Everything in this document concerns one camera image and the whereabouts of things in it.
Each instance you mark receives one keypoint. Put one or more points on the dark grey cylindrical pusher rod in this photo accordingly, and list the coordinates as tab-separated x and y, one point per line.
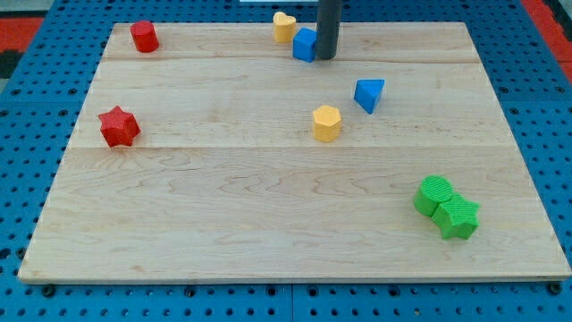
327	28

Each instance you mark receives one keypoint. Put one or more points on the yellow hexagon block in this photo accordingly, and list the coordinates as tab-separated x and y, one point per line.
326	123

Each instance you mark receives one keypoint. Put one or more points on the light wooden board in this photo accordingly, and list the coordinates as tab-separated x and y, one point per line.
225	184

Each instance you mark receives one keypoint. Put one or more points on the blue triangle block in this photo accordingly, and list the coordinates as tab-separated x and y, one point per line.
368	93

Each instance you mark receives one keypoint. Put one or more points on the red star block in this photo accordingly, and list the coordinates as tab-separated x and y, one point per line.
118	127

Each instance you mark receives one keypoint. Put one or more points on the blue cube block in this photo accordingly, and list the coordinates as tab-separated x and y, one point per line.
303	47

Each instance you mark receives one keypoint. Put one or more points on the red cylinder block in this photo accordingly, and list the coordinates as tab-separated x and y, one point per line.
144	36

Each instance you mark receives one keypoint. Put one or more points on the green star block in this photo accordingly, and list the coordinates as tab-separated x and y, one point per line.
457	217

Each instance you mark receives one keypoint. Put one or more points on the green cylinder block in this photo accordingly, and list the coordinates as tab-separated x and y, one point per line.
432	191

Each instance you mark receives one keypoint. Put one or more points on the yellow heart block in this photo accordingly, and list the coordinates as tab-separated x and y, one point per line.
284	27

